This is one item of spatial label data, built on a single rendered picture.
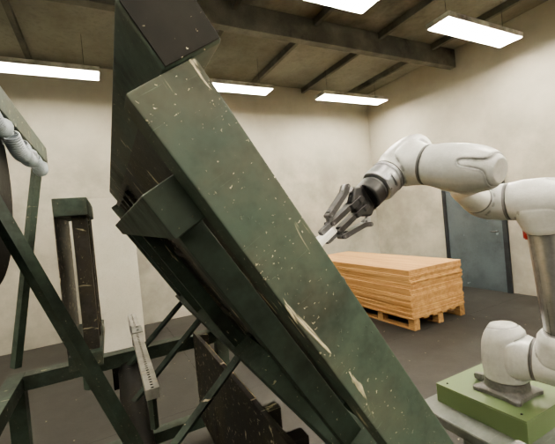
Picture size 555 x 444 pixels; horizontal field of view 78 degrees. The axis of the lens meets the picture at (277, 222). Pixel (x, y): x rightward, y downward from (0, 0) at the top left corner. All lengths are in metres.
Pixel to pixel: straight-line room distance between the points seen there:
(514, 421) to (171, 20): 1.56
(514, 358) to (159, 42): 1.53
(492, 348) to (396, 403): 0.97
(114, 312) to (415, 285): 3.83
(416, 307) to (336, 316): 4.25
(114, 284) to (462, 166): 4.45
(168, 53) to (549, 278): 1.32
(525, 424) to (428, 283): 3.49
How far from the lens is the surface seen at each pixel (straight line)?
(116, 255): 4.83
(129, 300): 4.91
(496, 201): 1.39
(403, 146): 0.94
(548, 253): 1.43
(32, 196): 2.64
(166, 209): 0.52
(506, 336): 1.63
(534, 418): 1.64
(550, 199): 1.35
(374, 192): 0.85
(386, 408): 0.70
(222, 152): 0.49
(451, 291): 5.34
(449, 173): 0.86
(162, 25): 0.53
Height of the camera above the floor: 1.61
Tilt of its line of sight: 1 degrees down
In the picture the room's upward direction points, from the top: 5 degrees counter-clockwise
